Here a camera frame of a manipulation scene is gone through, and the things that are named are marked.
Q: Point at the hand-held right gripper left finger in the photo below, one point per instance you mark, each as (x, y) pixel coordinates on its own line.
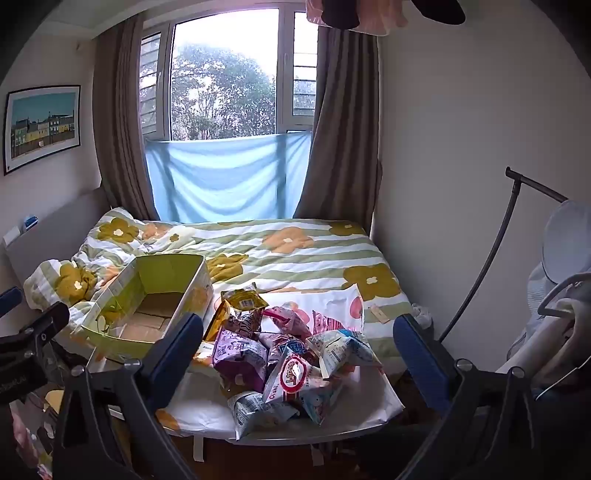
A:
(178, 350)

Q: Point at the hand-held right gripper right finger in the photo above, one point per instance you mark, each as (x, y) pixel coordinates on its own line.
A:
(415, 350)

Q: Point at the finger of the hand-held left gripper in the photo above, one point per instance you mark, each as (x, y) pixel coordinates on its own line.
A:
(46, 321)
(9, 300)

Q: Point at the pork floss cake packet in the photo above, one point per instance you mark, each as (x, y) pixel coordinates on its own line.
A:
(217, 323)

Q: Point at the purple snack packet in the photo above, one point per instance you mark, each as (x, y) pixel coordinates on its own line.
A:
(238, 357)

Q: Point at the paper tag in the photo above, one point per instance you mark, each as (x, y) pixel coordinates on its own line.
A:
(376, 314)

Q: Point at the white blue snack packet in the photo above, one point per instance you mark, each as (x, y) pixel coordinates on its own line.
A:
(258, 411)
(341, 351)

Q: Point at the brown striped snack packet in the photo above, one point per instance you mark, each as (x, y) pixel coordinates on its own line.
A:
(247, 321)

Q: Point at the small white blue device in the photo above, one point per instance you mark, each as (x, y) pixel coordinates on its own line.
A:
(28, 223)

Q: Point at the glossy gold snack packet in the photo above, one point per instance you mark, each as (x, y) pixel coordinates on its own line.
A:
(242, 299)

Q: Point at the grey bed headboard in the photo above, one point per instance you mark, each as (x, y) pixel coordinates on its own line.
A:
(55, 230)

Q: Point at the red white printed packet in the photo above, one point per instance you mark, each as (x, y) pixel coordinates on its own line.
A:
(330, 321)

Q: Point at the light blue snack packet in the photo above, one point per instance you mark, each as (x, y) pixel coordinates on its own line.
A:
(323, 398)

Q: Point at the blue star snack packet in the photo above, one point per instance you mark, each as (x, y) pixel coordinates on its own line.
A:
(287, 345)

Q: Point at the pink snack packet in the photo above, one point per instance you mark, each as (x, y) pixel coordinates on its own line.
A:
(286, 319)

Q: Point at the red oval label packet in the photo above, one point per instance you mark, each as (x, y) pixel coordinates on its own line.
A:
(291, 374)

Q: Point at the grey table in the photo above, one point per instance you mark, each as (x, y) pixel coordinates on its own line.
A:
(323, 436)

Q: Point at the black clothes rack pole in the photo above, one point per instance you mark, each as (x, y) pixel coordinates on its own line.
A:
(489, 244)

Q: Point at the white clothes pile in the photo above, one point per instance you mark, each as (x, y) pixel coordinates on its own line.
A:
(561, 286)

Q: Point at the framed houses picture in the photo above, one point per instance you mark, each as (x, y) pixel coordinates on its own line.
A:
(42, 127)

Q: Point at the light blue cloth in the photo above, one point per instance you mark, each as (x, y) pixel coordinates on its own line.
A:
(226, 177)

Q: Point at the brown curtain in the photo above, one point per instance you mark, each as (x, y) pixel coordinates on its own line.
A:
(121, 120)
(341, 129)

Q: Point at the window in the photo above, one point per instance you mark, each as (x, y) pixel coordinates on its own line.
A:
(221, 74)

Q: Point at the pink hanging garment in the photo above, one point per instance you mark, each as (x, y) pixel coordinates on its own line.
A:
(369, 18)

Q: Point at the black hanging garment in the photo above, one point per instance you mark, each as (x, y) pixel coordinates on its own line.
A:
(438, 11)

